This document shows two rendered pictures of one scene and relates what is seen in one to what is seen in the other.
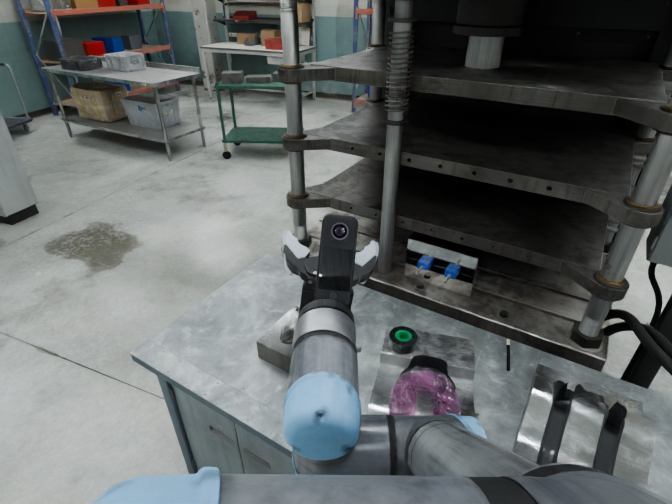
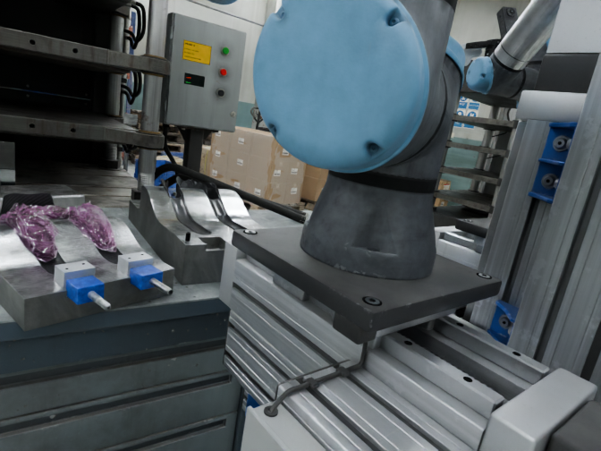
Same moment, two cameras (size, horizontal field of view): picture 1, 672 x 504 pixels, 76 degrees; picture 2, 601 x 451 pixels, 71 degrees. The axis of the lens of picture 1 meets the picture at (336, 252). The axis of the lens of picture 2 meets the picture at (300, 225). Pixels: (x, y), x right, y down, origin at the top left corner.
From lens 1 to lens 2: 0.71 m
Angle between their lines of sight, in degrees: 64
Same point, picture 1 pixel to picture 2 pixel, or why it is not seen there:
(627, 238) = (153, 87)
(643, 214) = (160, 61)
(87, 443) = not seen: outside the picture
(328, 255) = not seen: outside the picture
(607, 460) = (222, 213)
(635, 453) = (233, 202)
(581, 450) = (204, 212)
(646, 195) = (156, 46)
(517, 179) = (40, 40)
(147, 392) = not seen: outside the picture
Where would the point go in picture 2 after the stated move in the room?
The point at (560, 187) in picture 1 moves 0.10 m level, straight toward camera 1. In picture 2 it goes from (85, 49) to (91, 48)
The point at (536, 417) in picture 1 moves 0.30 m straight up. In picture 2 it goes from (162, 204) to (172, 82)
